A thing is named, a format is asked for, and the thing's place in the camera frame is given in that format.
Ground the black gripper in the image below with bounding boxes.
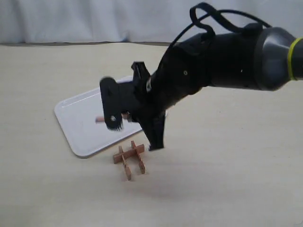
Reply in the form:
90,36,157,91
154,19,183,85
99,33,213,151

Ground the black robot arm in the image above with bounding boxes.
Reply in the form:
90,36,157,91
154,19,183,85
99,27,303,150

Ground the white rectangular plastic tray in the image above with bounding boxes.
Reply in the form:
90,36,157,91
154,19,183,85
54,87,142,158

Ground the white backdrop curtain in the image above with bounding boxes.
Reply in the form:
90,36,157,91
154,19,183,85
0,0,303,44

